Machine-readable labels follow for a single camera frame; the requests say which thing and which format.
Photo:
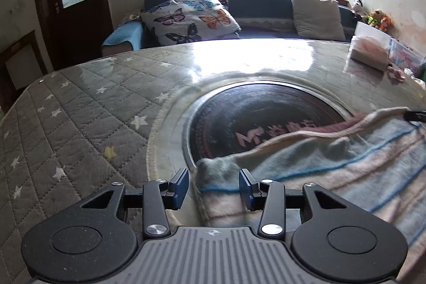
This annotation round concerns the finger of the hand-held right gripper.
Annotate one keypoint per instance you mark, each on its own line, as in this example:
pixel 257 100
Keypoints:
pixel 416 117

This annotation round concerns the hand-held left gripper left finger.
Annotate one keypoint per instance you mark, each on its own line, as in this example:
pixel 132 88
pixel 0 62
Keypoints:
pixel 181 187

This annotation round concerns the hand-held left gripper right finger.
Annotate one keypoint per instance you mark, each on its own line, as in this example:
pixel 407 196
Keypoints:
pixel 246 187

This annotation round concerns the striped blue pink blanket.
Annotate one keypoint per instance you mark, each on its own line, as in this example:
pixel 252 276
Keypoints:
pixel 316 171

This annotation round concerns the small pink toy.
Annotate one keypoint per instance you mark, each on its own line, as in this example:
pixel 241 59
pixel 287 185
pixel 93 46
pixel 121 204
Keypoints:
pixel 396 73

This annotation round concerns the clear plastic storage box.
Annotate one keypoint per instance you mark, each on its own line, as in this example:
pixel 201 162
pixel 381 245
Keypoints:
pixel 407 56

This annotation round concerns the round black table hotplate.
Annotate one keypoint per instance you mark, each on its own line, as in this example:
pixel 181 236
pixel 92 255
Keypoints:
pixel 249 111

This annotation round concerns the pink tissue box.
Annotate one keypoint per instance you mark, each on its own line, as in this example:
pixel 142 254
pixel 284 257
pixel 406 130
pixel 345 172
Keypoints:
pixel 367 49

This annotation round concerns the orange plush toy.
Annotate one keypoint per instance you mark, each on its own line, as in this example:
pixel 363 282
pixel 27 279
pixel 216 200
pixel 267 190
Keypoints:
pixel 385 22

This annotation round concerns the brown plush toy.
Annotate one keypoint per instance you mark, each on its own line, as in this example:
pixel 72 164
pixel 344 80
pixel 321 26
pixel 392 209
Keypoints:
pixel 375 18

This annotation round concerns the grey star quilted table cover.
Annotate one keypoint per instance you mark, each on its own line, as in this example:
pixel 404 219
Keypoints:
pixel 83 111

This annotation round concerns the black white plush toy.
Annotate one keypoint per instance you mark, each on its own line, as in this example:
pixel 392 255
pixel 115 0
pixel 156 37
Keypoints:
pixel 356 6

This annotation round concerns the plain white pillow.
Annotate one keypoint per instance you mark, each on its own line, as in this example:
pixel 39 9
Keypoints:
pixel 318 16

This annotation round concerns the blue cushion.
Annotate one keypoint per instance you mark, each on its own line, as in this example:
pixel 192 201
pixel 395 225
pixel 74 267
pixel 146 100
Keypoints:
pixel 121 36

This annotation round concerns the butterfly print pillow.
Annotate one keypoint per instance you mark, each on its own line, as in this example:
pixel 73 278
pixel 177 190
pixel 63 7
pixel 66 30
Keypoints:
pixel 189 17

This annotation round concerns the dark blue sofa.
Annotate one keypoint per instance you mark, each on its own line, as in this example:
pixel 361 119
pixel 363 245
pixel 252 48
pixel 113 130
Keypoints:
pixel 263 9

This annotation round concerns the dark wooden door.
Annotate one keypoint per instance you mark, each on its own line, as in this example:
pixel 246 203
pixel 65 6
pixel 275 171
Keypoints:
pixel 80 31

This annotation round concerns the dark wooden cabinet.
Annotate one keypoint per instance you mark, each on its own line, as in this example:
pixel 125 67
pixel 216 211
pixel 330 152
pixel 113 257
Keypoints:
pixel 20 71

